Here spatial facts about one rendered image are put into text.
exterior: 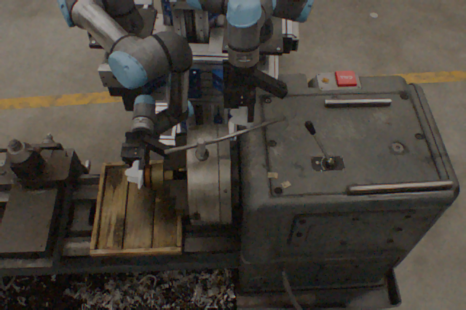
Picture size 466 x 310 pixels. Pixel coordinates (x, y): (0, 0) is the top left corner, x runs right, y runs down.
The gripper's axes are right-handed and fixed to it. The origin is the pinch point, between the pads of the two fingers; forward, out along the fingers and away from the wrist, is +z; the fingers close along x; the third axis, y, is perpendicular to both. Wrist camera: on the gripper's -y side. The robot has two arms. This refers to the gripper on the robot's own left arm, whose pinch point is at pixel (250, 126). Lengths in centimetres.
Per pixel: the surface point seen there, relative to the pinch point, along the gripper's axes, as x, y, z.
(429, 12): -242, -166, 74
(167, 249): 7, 26, 45
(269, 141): -1.1, -5.8, 6.5
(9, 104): -158, 151, 96
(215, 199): 9.0, 10.2, 18.7
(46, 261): 10, 65, 44
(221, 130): -8.4, 7.8, 7.8
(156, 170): -4.4, 28.0, 19.5
